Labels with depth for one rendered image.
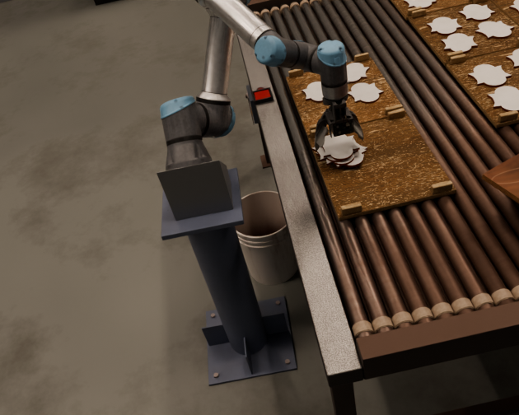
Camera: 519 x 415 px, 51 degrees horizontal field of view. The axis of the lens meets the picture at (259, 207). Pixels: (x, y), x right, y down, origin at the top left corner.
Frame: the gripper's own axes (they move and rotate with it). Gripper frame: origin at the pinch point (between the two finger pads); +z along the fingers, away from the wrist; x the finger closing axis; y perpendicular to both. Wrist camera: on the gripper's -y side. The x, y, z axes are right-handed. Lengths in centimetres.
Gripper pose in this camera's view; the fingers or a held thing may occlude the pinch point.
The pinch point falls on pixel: (338, 144)
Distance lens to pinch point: 174.4
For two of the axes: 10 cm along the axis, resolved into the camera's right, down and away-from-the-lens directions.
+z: 1.8, 7.1, 6.8
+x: 9.7, -2.2, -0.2
